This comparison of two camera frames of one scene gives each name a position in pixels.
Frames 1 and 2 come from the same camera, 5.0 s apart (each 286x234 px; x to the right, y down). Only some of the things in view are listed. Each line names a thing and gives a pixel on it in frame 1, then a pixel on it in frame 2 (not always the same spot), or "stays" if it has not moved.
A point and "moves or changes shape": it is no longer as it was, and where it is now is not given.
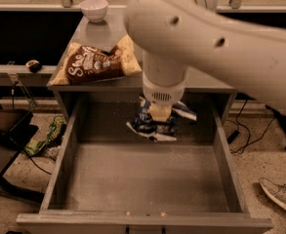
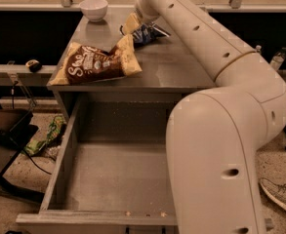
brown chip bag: (82, 64) stays
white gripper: (163, 93) → (143, 13)
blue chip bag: (152, 129) moves or changes shape
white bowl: (95, 10) stays
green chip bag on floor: (35, 146) stays
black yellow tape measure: (34, 65) stays
